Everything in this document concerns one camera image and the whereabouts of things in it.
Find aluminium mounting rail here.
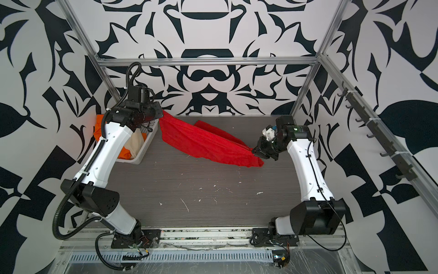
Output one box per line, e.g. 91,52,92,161
59,226,349,251

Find aluminium frame right post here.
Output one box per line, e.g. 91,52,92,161
290,0,351,116

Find beige shorts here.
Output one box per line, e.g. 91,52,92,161
124,129,144,159

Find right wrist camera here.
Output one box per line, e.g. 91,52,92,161
262,125,276,142

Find orange shorts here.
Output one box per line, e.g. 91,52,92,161
93,113,148,161

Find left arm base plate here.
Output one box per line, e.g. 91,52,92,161
111,229,162,249

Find aluminium frame right side bar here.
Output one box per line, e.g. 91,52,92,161
317,54,438,216

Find red shorts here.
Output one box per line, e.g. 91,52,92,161
159,112,264,167

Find aluminium frame post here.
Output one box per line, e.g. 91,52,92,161
290,0,351,116
56,0,120,102

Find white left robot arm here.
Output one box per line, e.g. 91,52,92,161
52,102,163,240

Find white slotted cable duct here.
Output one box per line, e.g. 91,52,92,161
70,250,274,263

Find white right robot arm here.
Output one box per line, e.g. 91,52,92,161
252,115,346,235

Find white plastic laundry basket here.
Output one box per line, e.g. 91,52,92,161
116,120,159,165

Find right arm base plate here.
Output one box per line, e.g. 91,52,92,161
249,228,299,247

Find black hook rack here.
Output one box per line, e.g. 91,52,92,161
339,83,418,181

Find aluminium frame left post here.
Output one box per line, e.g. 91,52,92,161
56,0,120,102

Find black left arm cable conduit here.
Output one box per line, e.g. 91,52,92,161
51,61,151,271

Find aluminium frame horizontal bar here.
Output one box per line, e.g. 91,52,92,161
98,57,315,67

